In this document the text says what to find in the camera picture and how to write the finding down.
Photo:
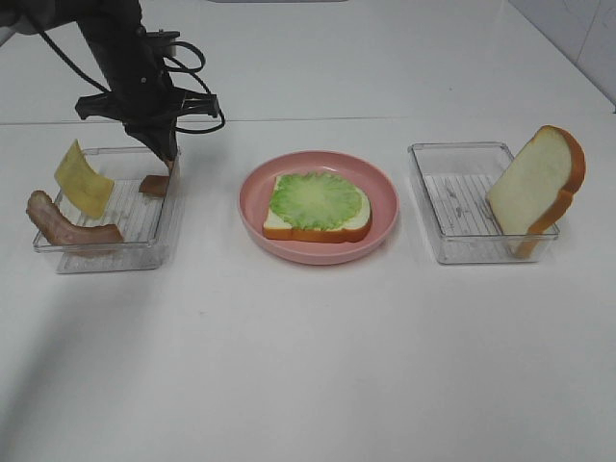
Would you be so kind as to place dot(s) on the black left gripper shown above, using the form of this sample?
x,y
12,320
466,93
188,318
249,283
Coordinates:
x,y
137,66

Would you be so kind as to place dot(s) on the yellow cheese slice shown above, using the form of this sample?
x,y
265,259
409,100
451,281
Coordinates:
x,y
88,190

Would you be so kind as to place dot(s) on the bacon strip front curved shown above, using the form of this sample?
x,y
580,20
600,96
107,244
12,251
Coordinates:
x,y
58,230

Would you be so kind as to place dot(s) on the green lettuce leaf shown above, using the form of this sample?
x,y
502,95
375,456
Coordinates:
x,y
315,199

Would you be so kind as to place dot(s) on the white bread slice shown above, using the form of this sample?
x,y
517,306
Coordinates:
x,y
317,233

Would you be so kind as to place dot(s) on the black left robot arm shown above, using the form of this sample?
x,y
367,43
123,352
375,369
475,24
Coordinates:
x,y
38,17

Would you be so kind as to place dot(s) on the clear plastic ingredient tray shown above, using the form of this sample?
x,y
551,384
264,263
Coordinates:
x,y
116,209

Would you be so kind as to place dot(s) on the pink round plate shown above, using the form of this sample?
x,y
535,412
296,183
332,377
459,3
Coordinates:
x,y
255,194

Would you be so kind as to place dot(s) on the clear plastic bread tray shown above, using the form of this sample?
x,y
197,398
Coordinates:
x,y
450,181

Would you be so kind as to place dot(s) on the leaning bread slice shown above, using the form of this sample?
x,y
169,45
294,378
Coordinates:
x,y
538,187

